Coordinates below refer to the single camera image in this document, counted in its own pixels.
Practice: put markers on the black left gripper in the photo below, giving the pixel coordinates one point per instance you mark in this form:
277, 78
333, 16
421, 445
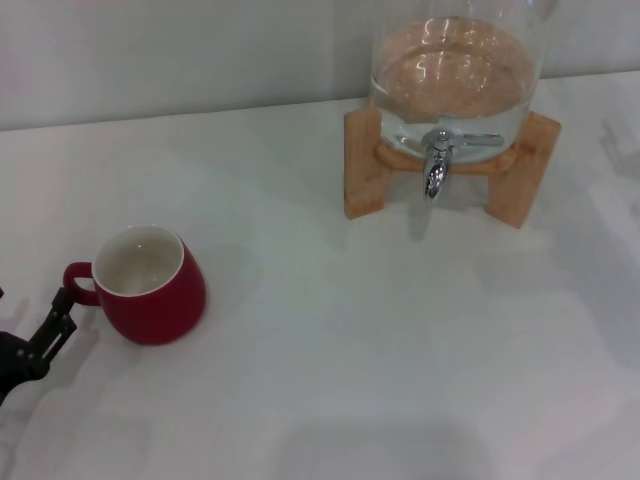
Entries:
12, 360

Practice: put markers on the red ceramic cup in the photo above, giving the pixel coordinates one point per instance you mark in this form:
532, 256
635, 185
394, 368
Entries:
160, 310

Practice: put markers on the glass water dispenser jar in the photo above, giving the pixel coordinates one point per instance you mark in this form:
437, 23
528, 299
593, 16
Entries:
450, 75

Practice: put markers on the wooden dispenser stand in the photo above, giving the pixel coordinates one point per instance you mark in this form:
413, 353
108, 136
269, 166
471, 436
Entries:
360, 165

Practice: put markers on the chrome faucet with lever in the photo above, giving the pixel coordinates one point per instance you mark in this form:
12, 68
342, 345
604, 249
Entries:
434, 175

